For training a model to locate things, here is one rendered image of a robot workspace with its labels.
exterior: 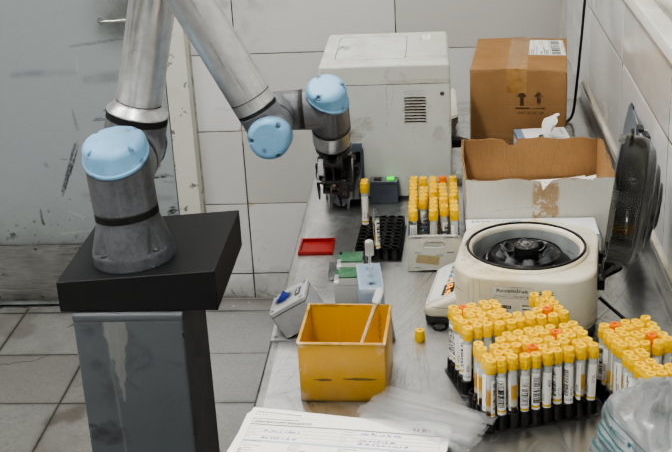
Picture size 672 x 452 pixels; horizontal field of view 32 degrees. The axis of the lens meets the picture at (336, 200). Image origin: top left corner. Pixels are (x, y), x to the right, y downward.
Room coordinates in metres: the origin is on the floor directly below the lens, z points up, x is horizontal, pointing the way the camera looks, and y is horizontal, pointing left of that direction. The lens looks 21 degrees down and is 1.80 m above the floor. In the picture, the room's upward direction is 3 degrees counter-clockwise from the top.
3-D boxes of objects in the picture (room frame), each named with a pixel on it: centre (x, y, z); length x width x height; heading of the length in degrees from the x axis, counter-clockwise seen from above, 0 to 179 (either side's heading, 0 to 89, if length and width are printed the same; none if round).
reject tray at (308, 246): (2.12, 0.04, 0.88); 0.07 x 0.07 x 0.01; 85
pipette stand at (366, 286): (1.77, -0.05, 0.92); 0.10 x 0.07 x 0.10; 1
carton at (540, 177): (2.17, -0.39, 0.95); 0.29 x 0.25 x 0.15; 85
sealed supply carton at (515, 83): (2.86, -0.48, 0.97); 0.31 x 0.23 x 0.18; 168
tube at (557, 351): (1.46, -0.30, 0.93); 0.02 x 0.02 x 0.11
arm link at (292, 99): (2.09, 0.11, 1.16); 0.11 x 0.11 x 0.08; 88
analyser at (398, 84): (2.50, -0.13, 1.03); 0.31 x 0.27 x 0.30; 175
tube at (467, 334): (1.55, -0.18, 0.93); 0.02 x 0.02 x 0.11
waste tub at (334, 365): (1.60, 0.00, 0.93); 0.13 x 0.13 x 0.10; 82
